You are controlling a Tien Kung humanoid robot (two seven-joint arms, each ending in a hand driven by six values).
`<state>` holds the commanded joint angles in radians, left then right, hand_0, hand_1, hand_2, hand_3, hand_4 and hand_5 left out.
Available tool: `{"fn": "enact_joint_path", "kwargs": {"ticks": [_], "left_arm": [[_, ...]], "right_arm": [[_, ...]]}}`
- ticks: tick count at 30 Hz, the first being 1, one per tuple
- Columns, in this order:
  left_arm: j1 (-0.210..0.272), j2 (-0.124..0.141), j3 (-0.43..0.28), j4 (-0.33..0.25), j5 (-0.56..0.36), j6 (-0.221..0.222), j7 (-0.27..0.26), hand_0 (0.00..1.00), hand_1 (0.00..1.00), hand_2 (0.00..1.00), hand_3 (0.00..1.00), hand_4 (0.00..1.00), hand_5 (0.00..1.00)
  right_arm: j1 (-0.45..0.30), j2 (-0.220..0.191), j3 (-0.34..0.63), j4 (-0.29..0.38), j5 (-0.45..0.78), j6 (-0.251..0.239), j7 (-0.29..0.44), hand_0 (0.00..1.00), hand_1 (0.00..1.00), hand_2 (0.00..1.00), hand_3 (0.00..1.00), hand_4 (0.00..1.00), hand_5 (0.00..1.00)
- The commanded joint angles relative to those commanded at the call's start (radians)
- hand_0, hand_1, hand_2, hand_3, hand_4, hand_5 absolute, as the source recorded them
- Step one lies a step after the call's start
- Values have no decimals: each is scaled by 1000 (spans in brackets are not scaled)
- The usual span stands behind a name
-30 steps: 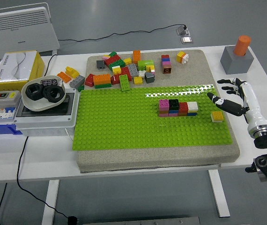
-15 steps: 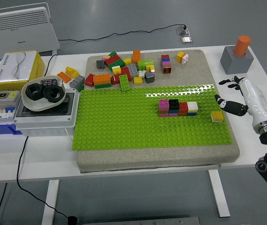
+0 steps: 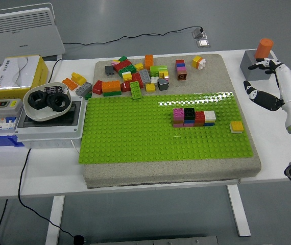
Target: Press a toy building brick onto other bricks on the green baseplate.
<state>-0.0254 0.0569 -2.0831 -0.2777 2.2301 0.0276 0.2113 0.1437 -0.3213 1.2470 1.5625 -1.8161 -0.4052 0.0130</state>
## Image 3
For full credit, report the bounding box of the yellow orange white brick stack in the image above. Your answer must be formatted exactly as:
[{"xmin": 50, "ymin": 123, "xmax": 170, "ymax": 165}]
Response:
[{"xmin": 191, "ymin": 55, "xmax": 207, "ymax": 70}]

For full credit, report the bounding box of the black toy brick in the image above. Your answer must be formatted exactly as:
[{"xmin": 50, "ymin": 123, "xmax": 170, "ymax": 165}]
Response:
[{"xmin": 183, "ymin": 108, "xmax": 196, "ymax": 120}]

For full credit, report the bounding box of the red blue pink brown brick tower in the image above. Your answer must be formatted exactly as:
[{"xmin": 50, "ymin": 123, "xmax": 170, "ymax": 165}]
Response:
[{"xmin": 175, "ymin": 59, "xmax": 188, "ymax": 81}]

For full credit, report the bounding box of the magenta toy brick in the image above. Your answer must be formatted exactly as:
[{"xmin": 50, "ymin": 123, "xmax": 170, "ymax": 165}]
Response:
[{"xmin": 173, "ymin": 108, "xmax": 185, "ymax": 120}]

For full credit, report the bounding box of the dark grey slope brick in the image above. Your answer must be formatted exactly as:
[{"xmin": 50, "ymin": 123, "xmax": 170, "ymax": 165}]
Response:
[{"xmin": 157, "ymin": 78, "xmax": 170, "ymax": 91}]

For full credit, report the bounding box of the lime green toy brick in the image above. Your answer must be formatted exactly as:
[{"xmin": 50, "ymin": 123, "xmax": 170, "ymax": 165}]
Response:
[{"xmin": 150, "ymin": 65, "xmax": 168, "ymax": 77}]

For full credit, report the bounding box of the tall orange toy brick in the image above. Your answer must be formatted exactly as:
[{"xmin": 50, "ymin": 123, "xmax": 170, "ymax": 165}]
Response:
[{"xmin": 144, "ymin": 54, "xmax": 154, "ymax": 70}]

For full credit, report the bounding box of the light grey toy brick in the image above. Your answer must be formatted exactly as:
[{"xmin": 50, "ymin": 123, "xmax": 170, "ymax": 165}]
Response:
[
  {"xmin": 139, "ymin": 69, "xmax": 151, "ymax": 84},
  {"xmin": 75, "ymin": 82, "xmax": 93, "ymax": 97}
]

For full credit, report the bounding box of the lime green flat brick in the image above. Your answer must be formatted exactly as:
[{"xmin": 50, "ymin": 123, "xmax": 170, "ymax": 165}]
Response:
[{"xmin": 129, "ymin": 81, "xmax": 142, "ymax": 100}]

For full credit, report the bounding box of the green studded baseplate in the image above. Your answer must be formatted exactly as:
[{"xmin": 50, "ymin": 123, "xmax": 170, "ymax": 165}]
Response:
[{"xmin": 77, "ymin": 91, "xmax": 253, "ymax": 164}]

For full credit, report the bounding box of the long dark green brick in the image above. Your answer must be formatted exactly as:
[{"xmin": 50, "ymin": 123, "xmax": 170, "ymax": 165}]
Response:
[{"xmin": 118, "ymin": 65, "xmax": 137, "ymax": 77}]

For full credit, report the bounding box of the long red toy brick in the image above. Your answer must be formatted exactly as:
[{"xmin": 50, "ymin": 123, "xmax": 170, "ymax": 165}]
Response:
[{"xmin": 113, "ymin": 60, "xmax": 132, "ymax": 72}]

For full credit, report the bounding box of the long orange toy brick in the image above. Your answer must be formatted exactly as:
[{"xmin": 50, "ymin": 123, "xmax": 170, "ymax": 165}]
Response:
[{"xmin": 101, "ymin": 80, "xmax": 122, "ymax": 93}]

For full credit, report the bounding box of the red slope brick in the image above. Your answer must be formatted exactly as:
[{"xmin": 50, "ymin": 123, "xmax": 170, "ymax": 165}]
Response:
[{"xmin": 92, "ymin": 80, "xmax": 104, "ymax": 95}]

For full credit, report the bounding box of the yellow stepped toy brick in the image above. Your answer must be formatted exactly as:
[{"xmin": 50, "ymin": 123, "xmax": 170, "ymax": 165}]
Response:
[{"xmin": 71, "ymin": 72, "xmax": 87, "ymax": 85}]

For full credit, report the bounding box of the flat orange toy brick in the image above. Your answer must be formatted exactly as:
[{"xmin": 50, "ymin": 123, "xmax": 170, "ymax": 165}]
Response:
[{"xmin": 62, "ymin": 78, "xmax": 79, "ymax": 90}]

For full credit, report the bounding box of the grey cube block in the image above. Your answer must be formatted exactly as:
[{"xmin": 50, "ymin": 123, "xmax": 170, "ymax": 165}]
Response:
[{"xmin": 239, "ymin": 49, "xmax": 278, "ymax": 82}]

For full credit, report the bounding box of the orange cylinder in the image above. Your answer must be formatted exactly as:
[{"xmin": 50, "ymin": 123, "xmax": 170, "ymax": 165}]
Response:
[{"xmin": 254, "ymin": 38, "xmax": 274, "ymax": 61}]

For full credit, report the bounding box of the silver floor socket plate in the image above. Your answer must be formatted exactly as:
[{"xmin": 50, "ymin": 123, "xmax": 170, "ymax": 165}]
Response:
[{"xmin": 196, "ymin": 38, "xmax": 211, "ymax": 48}]

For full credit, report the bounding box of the silver floor socket with plug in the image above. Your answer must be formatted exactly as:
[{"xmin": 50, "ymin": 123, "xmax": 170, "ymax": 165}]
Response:
[{"xmin": 191, "ymin": 27, "xmax": 208, "ymax": 39}]

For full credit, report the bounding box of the white table leg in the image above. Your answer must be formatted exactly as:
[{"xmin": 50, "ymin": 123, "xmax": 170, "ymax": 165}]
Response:
[
  {"xmin": 226, "ymin": 185, "xmax": 251, "ymax": 237},
  {"xmin": 45, "ymin": 195, "xmax": 66, "ymax": 245}
]

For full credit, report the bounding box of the grey-brown foam mat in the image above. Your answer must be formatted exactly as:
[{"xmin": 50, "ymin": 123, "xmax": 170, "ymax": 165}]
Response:
[{"xmin": 83, "ymin": 53, "xmax": 262, "ymax": 189}]

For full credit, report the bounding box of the small black terminal block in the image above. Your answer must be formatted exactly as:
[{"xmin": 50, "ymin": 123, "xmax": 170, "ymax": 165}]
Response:
[{"xmin": 43, "ymin": 85, "xmax": 63, "ymax": 94}]

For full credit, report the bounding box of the large black hex nut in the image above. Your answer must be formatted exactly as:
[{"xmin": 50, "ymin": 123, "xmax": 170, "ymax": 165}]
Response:
[
  {"xmin": 28, "ymin": 91, "xmax": 49, "ymax": 110},
  {"xmin": 45, "ymin": 93, "xmax": 69, "ymax": 112}
]

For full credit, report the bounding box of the white plastic bowl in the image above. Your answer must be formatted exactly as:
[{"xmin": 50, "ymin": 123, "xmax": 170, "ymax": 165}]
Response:
[{"xmin": 22, "ymin": 81, "xmax": 72, "ymax": 122}]

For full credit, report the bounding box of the yellow white tissue box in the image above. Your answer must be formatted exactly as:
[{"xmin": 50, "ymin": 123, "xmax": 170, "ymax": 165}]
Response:
[{"xmin": 0, "ymin": 55, "xmax": 50, "ymax": 100}]

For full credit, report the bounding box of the white panel heater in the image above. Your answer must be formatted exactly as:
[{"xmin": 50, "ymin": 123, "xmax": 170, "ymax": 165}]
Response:
[{"xmin": 0, "ymin": 2, "xmax": 66, "ymax": 66}]

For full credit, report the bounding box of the white blue circuit breaker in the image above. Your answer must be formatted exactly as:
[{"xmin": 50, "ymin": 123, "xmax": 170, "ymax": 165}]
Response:
[{"xmin": 0, "ymin": 116, "xmax": 17, "ymax": 135}]

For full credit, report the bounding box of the black floor cable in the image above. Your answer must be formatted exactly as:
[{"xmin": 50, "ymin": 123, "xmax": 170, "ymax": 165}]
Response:
[{"xmin": 63, "ymin": 26, "xmax": 204, "ymax": 46}]

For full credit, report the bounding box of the thin white wire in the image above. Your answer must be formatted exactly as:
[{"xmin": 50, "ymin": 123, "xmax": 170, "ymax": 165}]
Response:
[{"xmin": 70, "ymin": 139, "xmax": 80, "ymax": 154}]

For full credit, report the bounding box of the grey electrical enclosure box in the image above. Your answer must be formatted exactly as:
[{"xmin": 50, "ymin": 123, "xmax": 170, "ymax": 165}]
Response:
[{"xmin": 15, "ymin": 96, "xmax": 88, "ymax": 149}]

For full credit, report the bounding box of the black power cord with plug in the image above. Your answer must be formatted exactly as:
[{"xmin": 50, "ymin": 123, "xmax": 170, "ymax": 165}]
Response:
[{"xmin": 17, "ymin": 148, "xmax": 87, "ymax": 245}]

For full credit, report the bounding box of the grey push-button switch box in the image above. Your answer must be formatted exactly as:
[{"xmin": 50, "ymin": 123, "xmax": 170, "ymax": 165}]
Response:
[{"xmin": 0, "ymin": 99, "xmax": 24, "ymax": 121}]

